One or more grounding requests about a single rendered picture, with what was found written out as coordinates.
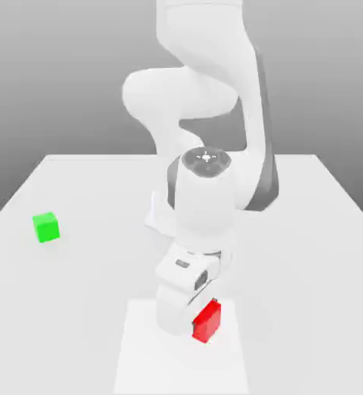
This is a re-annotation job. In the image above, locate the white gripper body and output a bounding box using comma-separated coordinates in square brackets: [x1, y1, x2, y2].
[155, 276, 220, 337]

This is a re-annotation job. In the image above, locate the small red cube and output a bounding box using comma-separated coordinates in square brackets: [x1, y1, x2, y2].
[191, 298, 223, 344]

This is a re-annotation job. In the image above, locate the small green cube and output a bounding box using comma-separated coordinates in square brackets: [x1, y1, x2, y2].
[32, 211, 61, 244]

